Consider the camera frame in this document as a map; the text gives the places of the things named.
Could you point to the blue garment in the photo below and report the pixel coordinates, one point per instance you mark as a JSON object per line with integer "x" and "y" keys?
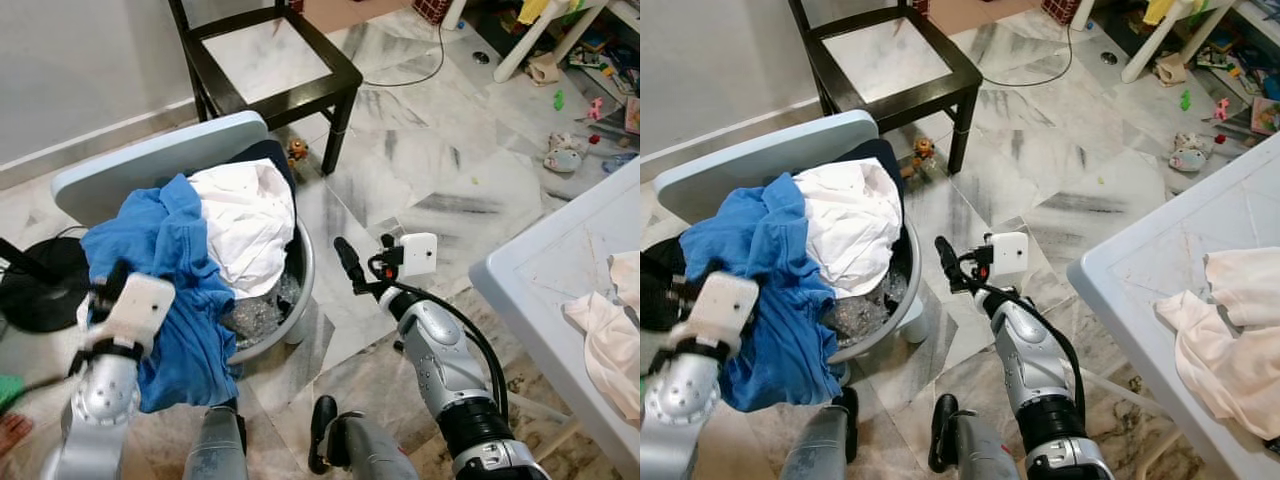
{"x": 780, "y": 300}
{"x": 170, "y": 300}

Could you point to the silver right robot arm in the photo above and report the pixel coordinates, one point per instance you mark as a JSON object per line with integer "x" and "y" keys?
{"x": 440, "y": 360}
{"x": 1030, "y": 360}

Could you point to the black fan base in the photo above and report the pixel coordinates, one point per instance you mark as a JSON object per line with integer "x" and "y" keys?
{"x": 40, "y": 285}
{"x": 660, "y": 270}

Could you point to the white cotton shirt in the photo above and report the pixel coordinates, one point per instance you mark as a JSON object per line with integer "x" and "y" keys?
{"x": 850, "y": 225}
{"x": 245, "y": 225}

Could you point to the orange yellow toy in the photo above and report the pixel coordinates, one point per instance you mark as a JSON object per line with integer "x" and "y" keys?
{"x": 297, "y": 151}
{"x": 923, "y": 151}

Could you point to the black cloth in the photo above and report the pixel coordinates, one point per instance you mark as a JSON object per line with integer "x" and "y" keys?
{"x": 885, "y": 155}
{"x": 272, "y": 155}

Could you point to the white plastic folding table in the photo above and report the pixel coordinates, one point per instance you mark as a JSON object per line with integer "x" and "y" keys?
{"x": 545, "y": 260}
{"x": 1150, "y": 230}

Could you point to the black wooden chair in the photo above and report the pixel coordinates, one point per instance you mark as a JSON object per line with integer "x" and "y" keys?
{"x": 960, "y": 85}
{"x": 340, "y": 85}

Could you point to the grey right robot leg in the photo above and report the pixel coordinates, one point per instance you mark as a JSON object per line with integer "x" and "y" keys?
{"x": 365, "y": 450}
{"x": 980, "y": 450}

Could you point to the grey plush toy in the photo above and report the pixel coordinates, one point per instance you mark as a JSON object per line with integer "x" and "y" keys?
{"x": 1190, "y": 153}
{"x": 563, "y": 153}

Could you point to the pink small toy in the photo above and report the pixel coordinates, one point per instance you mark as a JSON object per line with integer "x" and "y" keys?
{"x": 595, "y": 108}
{"x": 1221, "y": 108}

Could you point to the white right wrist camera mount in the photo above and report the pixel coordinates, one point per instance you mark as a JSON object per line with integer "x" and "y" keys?
{"x": 1008, "y": 254}
{"x": 418, "y": 255}

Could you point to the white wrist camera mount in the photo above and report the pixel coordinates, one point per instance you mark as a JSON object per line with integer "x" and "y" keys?
{"x": 140, "y": 305}
{"x": 725, "y": 305}
{"x": 1008, "y": 254}
{"x": 418, "y": 255}

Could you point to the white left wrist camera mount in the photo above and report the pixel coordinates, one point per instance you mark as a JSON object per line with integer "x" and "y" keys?
{"x": 140, "y": 305}
{"x": 725, "y": 305}

